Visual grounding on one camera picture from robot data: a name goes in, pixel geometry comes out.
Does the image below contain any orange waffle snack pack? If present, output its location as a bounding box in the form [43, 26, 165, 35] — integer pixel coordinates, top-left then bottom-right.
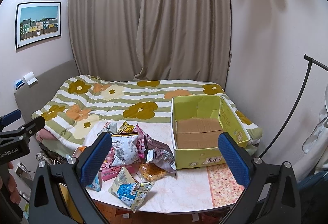
[139, 163, 168, 182]

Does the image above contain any purple snack bag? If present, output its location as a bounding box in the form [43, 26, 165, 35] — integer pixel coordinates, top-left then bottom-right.
[133, 124, 176, 174]

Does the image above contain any framed houses picture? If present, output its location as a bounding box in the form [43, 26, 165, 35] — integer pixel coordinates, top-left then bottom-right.
[15, 2, 62, 50]

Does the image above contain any floral striped quilt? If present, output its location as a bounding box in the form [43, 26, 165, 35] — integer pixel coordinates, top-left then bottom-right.
[32, 74, 262, 150]

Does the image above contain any white barcode snack bag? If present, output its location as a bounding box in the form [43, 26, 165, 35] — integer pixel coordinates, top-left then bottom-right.
[111, 132, 140, 167]

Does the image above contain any silver snack bag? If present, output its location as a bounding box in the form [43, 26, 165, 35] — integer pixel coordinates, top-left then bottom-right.
[98, 121, 118, 135]

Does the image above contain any grey headboard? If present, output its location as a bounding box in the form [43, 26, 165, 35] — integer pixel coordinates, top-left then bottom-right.
[15, 59, 79, 122]

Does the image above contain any blue white snack bag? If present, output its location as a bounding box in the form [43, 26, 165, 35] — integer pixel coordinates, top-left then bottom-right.
[108, 167, 154, 213]

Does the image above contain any white tissue roll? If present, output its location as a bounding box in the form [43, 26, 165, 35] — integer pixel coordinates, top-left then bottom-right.
[23, 72, 38, 86]

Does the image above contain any black lamp stand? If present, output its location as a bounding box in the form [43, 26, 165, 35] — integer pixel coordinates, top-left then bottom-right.
[259, 54, 328, 158]

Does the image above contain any pink marshmallow bag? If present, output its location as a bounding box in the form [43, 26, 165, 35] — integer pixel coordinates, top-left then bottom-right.
[100, 147, 137, 181]

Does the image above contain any green cardboard box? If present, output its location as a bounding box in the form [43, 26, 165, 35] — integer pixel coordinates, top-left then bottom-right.
[171, 95, 251, 170]

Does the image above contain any yellow chocolate snack bag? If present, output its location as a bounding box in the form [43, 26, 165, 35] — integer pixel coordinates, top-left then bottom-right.
[117, 121, 134, 134]

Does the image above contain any person's left hand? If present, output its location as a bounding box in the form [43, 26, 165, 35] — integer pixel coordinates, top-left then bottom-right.
[7, 174, 21, 204]

